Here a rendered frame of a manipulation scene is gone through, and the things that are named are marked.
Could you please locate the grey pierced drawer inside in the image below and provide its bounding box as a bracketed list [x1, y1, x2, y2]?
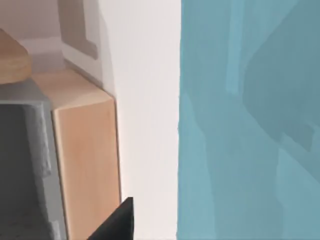
[0, 78, 68, 240]

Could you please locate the pale wooden drawer front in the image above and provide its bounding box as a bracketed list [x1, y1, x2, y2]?
[31, 68, 123, 240]

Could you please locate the light blue rack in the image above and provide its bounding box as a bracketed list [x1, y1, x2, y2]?
[176, 0, 320, 240]

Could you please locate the bread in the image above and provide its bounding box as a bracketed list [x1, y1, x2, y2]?
[0, 27, 33, 85]

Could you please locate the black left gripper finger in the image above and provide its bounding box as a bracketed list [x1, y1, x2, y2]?
[86, 196, 135, 240]

